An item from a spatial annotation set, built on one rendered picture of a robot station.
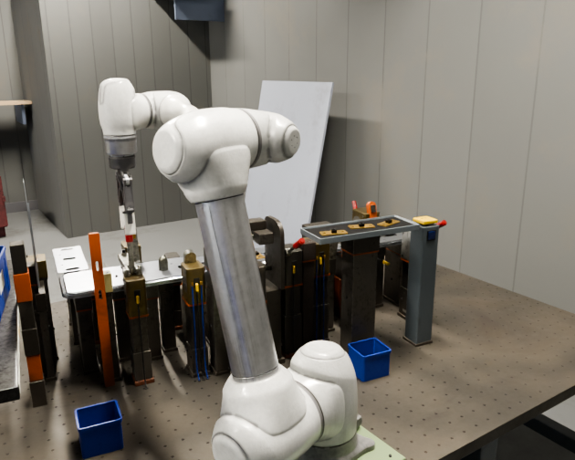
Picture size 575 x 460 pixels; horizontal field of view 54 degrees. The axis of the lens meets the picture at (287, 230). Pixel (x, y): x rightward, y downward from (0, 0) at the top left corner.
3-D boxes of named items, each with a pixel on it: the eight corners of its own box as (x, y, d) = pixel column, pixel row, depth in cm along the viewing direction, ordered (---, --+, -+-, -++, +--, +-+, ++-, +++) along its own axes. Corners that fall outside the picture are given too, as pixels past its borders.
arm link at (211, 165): (331, 452, 122) (262, 510, 106) (277, 438, 132) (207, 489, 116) (260, 98, 113) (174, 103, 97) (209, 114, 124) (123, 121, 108)
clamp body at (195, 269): (204, 363, 189) (198, 259, 179) (214, 379, 180) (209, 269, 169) (185, 368, 186) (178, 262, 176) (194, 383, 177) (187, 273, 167)
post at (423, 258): (419, 334, 208) (426, 220, 196) (433, 342, 202) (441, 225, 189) (402, 338, 205) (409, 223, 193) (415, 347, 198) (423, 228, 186)
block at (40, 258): (57, 349, 199) (45, 253, 189) (58, 359, 192) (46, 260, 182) (33, 354, 195) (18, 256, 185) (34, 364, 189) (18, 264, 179)
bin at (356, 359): (373, 360, 189) (374, 337, 187) (391, 374, 181) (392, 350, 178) (346, 368, 185) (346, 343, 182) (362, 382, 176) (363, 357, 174)
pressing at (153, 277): (396, 226, 244) (396, 223, 243) (430, 240, 224) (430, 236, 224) (57, 277, 188) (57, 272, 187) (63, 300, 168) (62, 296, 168)
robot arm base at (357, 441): (387, 439, 140) (387, 420, 138) (328, 484, 125) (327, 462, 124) (332, 411, 152) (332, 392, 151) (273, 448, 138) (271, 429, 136)
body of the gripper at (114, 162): (137, 155, 159) (140, 187, 162) (131, 151, 167) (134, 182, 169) (109, 157, 156) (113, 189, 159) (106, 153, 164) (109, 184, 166)
